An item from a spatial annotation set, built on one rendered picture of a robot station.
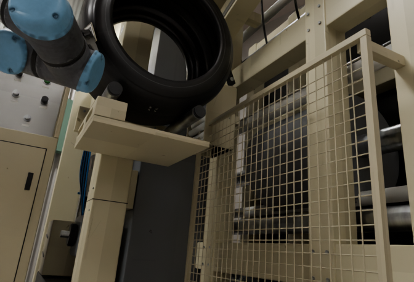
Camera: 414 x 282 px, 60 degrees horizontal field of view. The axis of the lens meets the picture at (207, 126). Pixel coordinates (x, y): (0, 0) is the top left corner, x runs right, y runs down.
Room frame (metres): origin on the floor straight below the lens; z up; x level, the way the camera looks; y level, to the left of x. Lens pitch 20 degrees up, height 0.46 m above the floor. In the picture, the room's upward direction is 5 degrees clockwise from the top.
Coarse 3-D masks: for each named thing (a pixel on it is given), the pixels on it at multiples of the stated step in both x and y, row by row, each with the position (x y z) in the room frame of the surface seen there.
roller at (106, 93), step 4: (108, 84) 0.94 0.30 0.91; (112, 84) 0.95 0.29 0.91; (116, 84) 0.95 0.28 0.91; (120, 84) 0.96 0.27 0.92; (108, 88) 0.95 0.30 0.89; (112, 88) 0.95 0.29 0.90; (116, 88) 0.95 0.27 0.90; (120, 88) 0.96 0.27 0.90; (104, 92) 0.98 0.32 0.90; (108, 92) 0.95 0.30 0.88; (112, 92) 0.95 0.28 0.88; (116, 92) 0.95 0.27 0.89; (120, 92) 0.96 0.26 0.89; (104, 96) 0.99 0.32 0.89; (108, 96) 0.97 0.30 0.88; (112, 96) 0.96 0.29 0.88; (116, 96) 0.97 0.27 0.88
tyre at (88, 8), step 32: (96, 0) 0.91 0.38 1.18; (128, 0) 1.18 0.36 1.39; (160, 0) 1.20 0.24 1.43; (192, 0) 1.16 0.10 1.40; (96, 32) 0.92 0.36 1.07; (192, 32) 1.30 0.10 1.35; (224, 32) 1.10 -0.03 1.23; (128, 64) 0.96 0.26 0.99; (192, 64) 1.34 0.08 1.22; (224, 64) 1.11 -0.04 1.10; (96, 96) 1.12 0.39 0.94; (128, 96) 1.02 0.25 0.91; (160, 96) 1.03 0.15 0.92; (192, 96) 1.07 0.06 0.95
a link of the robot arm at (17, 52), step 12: (0, 36) 0.61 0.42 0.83; (12, 36) 0.60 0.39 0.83; (0, 48) 0.62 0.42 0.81; (12, 48) 0.61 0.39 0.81; (24, 48) 0.61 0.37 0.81; (0, 60) 0.64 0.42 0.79; (12, 60) 0.63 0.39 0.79; (24, 60) 0.63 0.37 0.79; (12, 72) 0.65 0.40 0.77; (24, 72) 0.67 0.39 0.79
